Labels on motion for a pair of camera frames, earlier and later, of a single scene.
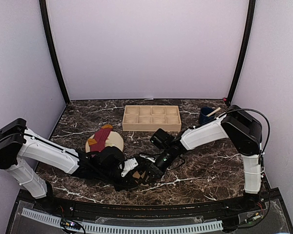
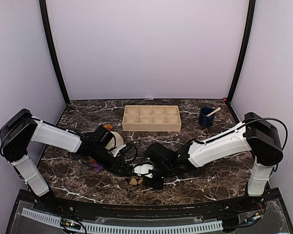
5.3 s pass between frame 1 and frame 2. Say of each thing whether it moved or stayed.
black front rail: stayed
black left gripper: moved
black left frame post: stayed
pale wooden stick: stayed
